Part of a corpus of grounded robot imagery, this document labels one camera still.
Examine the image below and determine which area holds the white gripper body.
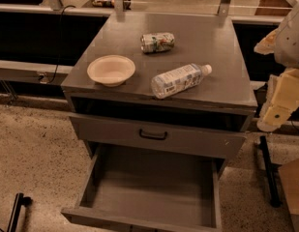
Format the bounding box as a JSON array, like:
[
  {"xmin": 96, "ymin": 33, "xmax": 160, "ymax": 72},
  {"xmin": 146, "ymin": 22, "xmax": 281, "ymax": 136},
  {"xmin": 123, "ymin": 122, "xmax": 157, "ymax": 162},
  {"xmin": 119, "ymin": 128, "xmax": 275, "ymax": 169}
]
[{"xmin": 256, "ymin": 75, "xmax": 280, "ymax": 132}]

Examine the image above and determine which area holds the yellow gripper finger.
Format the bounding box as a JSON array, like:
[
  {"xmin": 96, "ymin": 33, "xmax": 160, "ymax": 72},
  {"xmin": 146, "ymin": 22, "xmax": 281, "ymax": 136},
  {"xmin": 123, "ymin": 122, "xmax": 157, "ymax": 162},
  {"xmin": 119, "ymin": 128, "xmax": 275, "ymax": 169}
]
[{"xmin": 272, "ymin": 68, "xmax": 299, "ymax": 127}]

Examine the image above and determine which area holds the clear plastic water bottle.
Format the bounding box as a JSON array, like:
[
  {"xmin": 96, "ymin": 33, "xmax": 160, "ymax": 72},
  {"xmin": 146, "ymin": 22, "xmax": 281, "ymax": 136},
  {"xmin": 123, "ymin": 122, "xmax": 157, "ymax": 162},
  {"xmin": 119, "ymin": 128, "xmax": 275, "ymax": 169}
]
[{"xmin": 151, "ymin": 64, "xmax": 212, "ymax": 99}]

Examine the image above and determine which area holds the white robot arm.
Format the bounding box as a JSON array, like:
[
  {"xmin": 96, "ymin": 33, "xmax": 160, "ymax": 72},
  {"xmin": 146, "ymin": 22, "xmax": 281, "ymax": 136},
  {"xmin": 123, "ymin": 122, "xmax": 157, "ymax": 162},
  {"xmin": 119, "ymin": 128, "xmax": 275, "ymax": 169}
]
[{"xmin": 254, "ymin": 2, "xmax": 299, "ymax": 132}]

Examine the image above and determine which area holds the grey drawer cabinet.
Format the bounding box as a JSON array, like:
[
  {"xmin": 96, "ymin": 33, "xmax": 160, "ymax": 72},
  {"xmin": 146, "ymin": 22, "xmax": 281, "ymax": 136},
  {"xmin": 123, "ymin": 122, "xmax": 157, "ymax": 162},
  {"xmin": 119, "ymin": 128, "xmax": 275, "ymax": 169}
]
[{"xmin": 60, "ymin": 11, "xmax": 259, "ymax": 179}]

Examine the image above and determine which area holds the grey top drawer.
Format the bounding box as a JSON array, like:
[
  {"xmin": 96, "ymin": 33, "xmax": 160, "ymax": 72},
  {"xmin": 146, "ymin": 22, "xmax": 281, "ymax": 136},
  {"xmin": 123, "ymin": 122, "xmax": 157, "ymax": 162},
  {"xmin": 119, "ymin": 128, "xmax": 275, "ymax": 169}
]
[{"xmin": 70, "ymin": 113, "xmax": 245, "ymax": 159}]

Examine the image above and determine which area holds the open grey middle drawer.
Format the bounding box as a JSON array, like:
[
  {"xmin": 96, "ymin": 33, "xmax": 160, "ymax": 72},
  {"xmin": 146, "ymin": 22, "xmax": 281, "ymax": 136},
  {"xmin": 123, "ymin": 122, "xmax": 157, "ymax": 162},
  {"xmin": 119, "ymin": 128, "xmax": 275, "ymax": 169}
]
[{"xmin": 62, "ymin": 145, "xmax": 222, "ymax": 232}]

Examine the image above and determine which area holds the black metal stand leg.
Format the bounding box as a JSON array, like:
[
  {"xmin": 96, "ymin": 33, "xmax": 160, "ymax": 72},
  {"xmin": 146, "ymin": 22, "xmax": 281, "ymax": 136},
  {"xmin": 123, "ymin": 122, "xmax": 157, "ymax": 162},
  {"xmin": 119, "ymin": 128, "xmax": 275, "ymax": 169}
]
[{"xmin": 259, "ymin": 135, "xmax": 282, "ymax": 208}]

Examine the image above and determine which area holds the wooden box corner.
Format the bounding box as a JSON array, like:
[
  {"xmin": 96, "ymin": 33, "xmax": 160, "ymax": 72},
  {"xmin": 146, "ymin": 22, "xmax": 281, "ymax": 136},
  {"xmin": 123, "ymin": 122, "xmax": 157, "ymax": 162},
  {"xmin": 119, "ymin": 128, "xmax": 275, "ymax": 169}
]
[{"xmin": 279, "ymin": 159, "xmax": 299, "ymax": 232}]

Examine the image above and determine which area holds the crushed green soda can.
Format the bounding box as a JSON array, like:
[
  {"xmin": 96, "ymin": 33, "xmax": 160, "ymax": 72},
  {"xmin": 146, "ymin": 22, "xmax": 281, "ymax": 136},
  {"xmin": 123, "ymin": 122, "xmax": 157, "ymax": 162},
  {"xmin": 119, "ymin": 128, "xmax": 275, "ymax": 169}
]
[{"xmin": 140, "ymin": 32, "xmax": 175, "ymax": 54}]

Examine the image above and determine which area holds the beige paper bowl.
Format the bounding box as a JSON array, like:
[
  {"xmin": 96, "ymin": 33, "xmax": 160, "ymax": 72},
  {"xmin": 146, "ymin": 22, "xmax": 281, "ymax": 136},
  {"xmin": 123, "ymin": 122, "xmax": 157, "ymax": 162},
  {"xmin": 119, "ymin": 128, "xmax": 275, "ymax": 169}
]
[{"xmin": 87, "ymin": 55, "xmax": 135, "ymax": 87}]

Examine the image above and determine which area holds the black power cable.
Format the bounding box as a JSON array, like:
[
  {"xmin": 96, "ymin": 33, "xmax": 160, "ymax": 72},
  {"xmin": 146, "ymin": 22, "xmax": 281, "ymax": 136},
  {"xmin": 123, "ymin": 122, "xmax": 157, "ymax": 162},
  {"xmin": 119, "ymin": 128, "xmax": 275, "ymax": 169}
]
[{"xmin": 45, "ymin": 5, "xmax": 77, "ymax": 85}]

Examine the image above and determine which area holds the black handle bar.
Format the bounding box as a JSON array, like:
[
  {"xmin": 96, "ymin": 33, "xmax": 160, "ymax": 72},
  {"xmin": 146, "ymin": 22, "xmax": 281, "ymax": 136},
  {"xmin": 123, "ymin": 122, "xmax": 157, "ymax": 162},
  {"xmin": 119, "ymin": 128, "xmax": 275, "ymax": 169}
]
[{"xmin": 7, "ymin": 192, "xmax": 32, "ymax": 232}]

